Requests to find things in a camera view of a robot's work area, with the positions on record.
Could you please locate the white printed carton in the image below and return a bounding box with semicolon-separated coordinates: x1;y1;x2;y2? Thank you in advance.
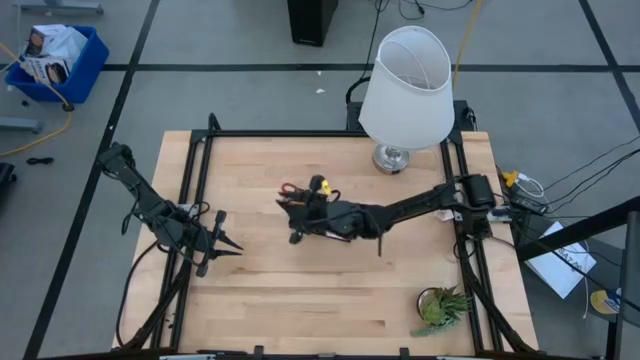
24;23;66;57
19;55;72;87

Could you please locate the white shade table lamp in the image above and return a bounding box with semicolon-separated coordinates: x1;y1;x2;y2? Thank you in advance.
357;24;456;176

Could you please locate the black floor object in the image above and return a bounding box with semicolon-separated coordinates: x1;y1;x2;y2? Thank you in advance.
0;162;18;201

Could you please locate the black aluminium table frame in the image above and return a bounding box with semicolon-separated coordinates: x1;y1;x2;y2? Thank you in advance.
112;112;539;360

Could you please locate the white cable loop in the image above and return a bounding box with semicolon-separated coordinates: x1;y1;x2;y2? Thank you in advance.
517;171;547;199

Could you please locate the black power adapter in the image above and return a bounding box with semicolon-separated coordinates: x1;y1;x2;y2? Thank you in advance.
508;192;550;217

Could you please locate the blue plastic bin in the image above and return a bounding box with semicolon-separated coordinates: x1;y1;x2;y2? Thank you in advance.
4;24;111;106

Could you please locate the black tower case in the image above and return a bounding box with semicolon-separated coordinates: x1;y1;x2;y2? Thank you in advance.
286;0;340;48

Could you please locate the yellow power cable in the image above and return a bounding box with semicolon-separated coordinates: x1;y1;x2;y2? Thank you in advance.
0;42;74;159
451;0;485;92

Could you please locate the black metal beam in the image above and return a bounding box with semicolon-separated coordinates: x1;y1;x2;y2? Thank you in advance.
516;194;640;262

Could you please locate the white paper sheet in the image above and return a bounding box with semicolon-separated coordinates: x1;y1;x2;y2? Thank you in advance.
523;220;598;300

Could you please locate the grey metal foot bar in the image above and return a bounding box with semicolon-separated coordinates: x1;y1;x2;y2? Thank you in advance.
0;116;42;135
13;0;105;17

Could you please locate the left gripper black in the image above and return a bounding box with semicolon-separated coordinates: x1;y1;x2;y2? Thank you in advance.
184;210;245;279

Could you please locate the black lamp cable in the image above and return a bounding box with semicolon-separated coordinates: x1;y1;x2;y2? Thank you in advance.
344;0;387;105

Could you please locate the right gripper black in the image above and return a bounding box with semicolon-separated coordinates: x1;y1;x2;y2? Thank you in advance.
279;175;389;245

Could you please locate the grey metal post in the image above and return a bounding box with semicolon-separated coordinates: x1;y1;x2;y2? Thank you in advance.
618;209;640;360

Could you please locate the green potted succulent plant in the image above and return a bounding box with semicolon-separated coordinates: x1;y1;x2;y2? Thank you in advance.
409;284;472;338

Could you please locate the white plastic bag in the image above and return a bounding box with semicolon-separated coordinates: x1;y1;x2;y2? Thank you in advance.
42;26;89;65

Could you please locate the black mesh desk organizer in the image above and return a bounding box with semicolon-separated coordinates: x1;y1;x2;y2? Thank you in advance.
288;187;359;244

